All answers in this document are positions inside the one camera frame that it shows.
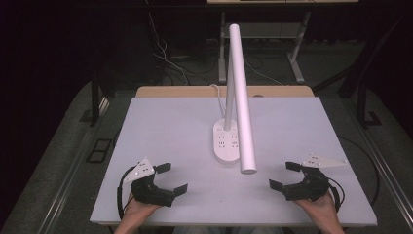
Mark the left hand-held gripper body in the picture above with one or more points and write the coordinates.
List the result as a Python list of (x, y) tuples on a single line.
[(152, 193)]

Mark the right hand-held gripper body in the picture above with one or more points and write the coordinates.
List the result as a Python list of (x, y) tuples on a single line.
[(308, 190)]

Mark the white desk lamp socket base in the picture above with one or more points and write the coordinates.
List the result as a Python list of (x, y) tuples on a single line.
[(243, 107)]

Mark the person's left hand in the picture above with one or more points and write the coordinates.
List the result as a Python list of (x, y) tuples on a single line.
[(136, 211)]

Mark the person's right hand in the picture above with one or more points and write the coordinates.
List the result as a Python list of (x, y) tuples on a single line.
[(323, 211)]

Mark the black metal stand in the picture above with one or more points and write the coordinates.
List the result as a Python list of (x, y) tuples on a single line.
[(94, 104), (363, 107)]

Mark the aluminium floor rail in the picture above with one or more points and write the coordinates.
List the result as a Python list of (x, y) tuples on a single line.
[(386, 172), (69, 165)]

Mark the grey metal desk frame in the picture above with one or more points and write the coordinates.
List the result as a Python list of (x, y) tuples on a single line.
[(222, 65)]

